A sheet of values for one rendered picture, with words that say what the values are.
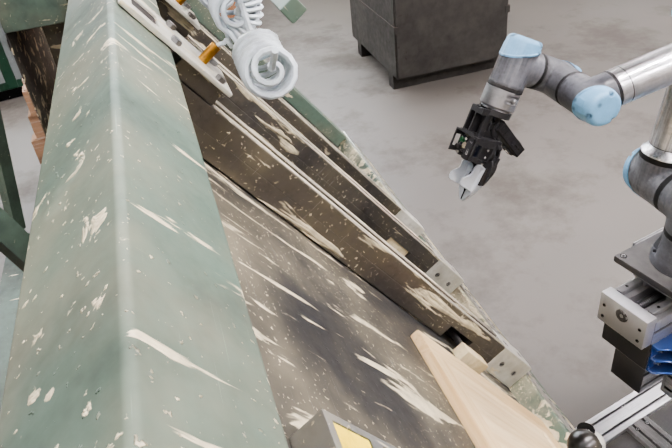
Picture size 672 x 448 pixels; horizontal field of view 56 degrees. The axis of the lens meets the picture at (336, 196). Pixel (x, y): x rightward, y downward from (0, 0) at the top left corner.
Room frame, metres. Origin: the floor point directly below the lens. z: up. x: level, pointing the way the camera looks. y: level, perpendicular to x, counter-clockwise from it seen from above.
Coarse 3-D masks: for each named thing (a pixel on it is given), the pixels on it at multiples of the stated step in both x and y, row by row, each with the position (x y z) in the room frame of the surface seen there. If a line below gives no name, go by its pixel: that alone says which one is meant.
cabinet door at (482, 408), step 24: (432, 360) 0.72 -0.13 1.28; (456, 360) 0.80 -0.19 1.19; (456, 384) 0.68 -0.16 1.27; (480, 384) 0.77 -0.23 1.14; (456, 408) 0.63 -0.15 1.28; (480, 408) 0.67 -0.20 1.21; (504, 408) 0.76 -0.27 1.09; (480, 432) 0.57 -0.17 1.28; (504, 432) 0.65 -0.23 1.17; (528, 432) 0.74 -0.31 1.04
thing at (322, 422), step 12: (312, 420) 0.34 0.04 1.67; (324, 420) 0.33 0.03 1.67; (336, 420) 0.34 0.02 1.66; (300, 432) 0.33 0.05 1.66; (312, 432) 0.33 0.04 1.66; (324, 432) 0.32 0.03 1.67; (336, 432) 0.32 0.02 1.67; (360, 432) 0.34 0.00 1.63; (300, 444) 0.32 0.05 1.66; (312, 444) 0.32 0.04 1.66; (324, 444) 0.31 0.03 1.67; (336, 444) 0.31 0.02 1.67; (372, 444) 0.34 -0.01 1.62; (384, 444) 0.35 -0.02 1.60
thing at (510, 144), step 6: (498, 126) 1.17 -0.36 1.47; (504, 126) 1.17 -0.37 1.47; (498, 132) 1.17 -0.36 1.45; (504, 132) 1.17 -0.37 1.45; (510, 132) 1.17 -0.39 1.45; (504, 138) 1.17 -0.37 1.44; (510, 138) 1.17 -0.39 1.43; (516, 138) 1.18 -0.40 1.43; (504, 144) 1.19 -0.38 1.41; (510, 144) 1.17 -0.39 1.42; (516, 144) 1.18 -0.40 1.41; (504, 150) 1.21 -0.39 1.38; (510, 150) 1.19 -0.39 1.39; (516, 150) 1.18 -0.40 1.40; (522, 150) 1.19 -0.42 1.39; (516, 156) 1.18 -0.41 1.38
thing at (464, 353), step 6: (462, 342) 0.88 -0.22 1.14; (456, 348) 0.88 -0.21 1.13; (462, 348) 0.87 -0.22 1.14; (468, 348) 0.87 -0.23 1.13; (456, 354) 0.87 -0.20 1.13; (462, 354) 0.86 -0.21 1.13; (468, 354) 0.86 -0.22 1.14; (474, 354) 0.87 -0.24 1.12; (462, 360) 0.85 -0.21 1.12; (468, 360) 0.86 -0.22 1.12; (474, 360) 0.86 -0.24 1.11; (480, 360) 0.86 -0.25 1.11; (474, 366) 0.86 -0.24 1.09; (480, 366) 0.86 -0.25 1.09; (486, 366) 0.87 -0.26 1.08; (480, 372) 0.86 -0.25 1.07
